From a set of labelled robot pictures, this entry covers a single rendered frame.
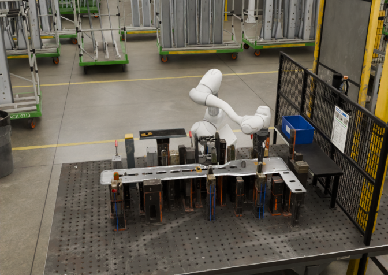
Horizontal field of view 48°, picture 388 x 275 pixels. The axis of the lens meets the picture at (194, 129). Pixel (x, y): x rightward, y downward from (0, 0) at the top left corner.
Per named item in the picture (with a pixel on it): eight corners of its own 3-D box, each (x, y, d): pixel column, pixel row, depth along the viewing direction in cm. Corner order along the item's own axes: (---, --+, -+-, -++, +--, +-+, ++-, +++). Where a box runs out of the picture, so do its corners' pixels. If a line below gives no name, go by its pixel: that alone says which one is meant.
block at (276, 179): (270, 216, 317) (273, 183, 305) (265, 208, 327) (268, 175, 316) (283, 215, 318) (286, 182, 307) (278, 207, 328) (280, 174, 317)
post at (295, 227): (292, 231, 301) (296, 196, 289) (287, 222, 311) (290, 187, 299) (301, 230, 302) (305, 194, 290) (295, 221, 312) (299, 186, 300)
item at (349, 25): (359, 174, 515) (390, -1, 435) (349, 175, 513) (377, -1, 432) (310, 129, 635) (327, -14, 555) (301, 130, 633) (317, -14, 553)
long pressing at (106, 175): (99, 187, 299) (99, 185, 299) (100, 171, 320) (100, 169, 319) (291, 171, 319) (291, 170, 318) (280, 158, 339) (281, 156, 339)
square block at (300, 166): (294, 208, 326) (298, 166, 312) (290, 203, 333) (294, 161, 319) (304, 207, 327) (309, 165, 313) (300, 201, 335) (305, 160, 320)
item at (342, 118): (343, 155, 309) (350, 115, 297) (329, 141, 329) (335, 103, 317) (346, 155, 309) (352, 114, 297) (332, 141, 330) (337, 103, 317)
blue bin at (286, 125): (294, 144, 351) (295, 130, 346) (280, 129, 379) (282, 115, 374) (313, 143, 354) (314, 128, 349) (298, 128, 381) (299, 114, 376)
